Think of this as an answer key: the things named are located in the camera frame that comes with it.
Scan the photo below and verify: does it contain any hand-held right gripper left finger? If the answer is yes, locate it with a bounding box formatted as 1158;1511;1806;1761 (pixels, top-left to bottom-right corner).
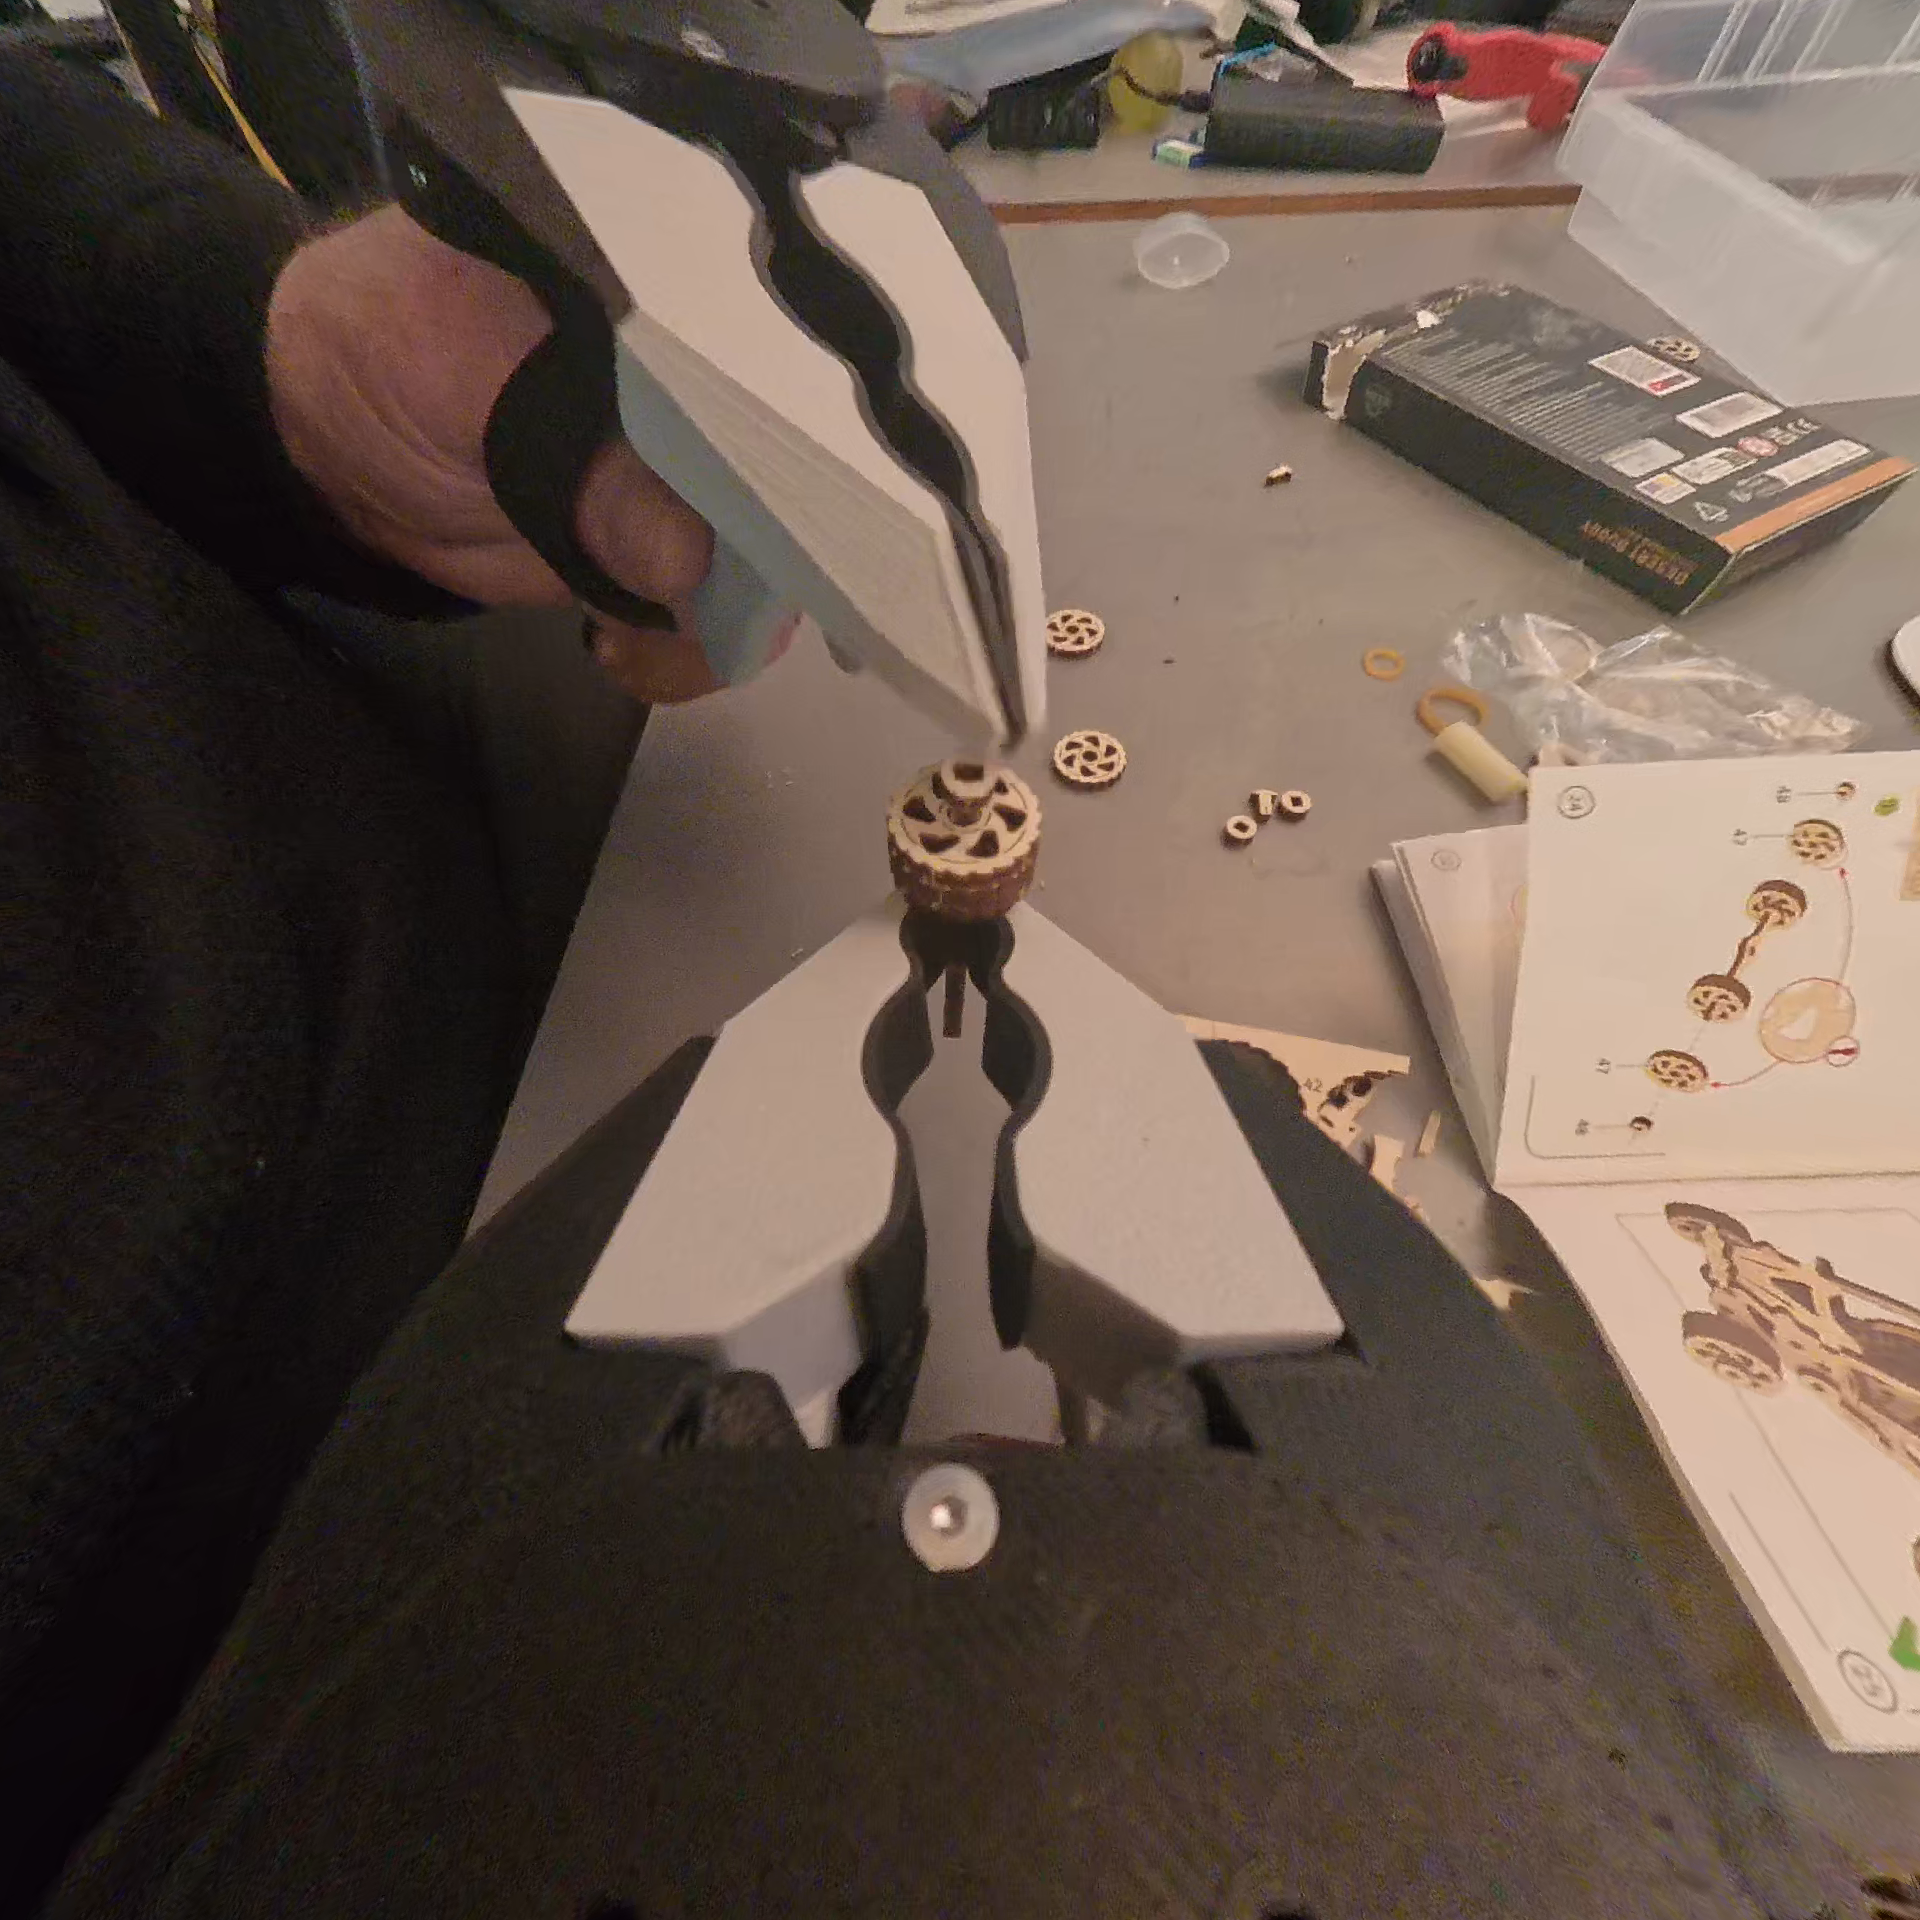
565;901;950;1449

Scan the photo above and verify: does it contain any pale wax stick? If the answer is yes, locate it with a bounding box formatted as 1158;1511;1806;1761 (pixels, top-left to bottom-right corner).
1430;723;1528;807

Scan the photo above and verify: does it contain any black model kit box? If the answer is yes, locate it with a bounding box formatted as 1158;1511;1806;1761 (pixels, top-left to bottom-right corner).
1304;286;1920;616

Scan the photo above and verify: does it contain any clear plastic storage box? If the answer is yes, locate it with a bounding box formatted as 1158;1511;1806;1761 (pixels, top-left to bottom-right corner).
1556;0;1920;404

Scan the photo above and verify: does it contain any wooden parts sheet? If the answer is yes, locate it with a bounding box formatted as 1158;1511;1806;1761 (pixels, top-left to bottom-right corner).
1184;1017;1539;1310

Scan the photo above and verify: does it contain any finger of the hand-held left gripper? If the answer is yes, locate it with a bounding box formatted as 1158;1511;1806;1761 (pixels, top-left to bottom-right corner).
800;153;1052;735
499;83;1038;748

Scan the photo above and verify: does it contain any instruction booklet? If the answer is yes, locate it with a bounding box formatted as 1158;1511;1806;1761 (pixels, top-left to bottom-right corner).
1372;750;1920;1752

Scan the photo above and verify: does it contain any clear plastic bag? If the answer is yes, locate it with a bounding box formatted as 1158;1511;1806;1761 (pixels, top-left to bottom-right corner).
1440;612;1862;759

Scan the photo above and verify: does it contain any person's left hand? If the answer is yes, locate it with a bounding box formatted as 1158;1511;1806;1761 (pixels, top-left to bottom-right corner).
267;200;724;705

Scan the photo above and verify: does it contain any blue translucent case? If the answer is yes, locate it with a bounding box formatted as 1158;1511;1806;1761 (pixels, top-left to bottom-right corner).
884;0;1248;97

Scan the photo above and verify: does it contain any red handled tool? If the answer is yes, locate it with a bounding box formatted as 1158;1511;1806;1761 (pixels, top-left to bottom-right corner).
1407;22;1606;128

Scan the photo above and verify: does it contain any person's left forearm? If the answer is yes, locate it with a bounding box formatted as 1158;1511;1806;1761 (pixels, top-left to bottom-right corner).
0;37;361;633

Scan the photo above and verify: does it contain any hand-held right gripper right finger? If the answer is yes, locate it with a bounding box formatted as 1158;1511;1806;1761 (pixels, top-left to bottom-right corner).
975;901;1345;1427

